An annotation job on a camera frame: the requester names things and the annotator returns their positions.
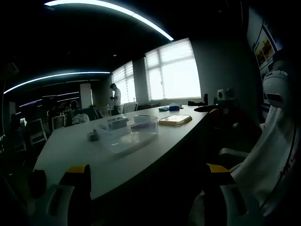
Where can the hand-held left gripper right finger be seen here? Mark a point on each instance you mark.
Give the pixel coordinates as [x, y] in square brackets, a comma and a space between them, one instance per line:
[216, 188]

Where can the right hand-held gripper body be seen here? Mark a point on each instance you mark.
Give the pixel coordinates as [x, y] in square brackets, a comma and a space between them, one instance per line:
[225, 95]

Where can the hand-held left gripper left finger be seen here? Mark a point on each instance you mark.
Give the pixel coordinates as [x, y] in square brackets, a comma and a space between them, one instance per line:
[77, 188]

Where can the clear plastic storage container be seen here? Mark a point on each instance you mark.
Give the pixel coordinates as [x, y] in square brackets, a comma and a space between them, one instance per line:
[141, 141]

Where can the blue tissue box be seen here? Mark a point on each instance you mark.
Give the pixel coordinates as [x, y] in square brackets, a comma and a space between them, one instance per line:
[174, 108]

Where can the black bottle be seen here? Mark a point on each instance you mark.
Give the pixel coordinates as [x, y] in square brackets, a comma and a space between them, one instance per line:
[206, 99]

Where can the black cloth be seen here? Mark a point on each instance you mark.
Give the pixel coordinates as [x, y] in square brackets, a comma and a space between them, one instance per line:
[195, 103]

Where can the yellow wooden tray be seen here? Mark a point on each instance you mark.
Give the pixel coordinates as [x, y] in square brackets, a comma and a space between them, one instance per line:
[175, 119]

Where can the dark rounded object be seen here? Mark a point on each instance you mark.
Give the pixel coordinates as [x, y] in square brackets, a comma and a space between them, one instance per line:
[37, 183]

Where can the light blue packet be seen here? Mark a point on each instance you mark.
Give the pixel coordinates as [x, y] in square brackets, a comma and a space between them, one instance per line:
[163, 109]

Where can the large window with blinds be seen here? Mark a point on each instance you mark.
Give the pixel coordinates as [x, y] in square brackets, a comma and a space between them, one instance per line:
[178, 75]

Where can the white chest device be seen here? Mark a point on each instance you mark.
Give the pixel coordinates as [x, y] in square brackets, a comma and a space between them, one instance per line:
[275, 89]

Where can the small grey object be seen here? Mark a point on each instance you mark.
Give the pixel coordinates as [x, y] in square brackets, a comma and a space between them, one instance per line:
[93, 136]

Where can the dark low cabinet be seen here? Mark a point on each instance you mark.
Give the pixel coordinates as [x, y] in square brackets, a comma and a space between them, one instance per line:
[148, 106]

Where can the white office chair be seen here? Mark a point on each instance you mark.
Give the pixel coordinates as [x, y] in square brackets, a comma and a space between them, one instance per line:
[58, 121]
[37, 130]

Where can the grey jacket on chair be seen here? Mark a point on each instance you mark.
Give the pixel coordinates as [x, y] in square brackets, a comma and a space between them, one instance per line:
[94, 113]

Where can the small window with blinds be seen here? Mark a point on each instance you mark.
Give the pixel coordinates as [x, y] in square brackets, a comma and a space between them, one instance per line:
[124, 84]

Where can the ceiling light strip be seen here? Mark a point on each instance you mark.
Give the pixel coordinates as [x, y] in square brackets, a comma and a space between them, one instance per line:
[155, 27]
[70, 74]

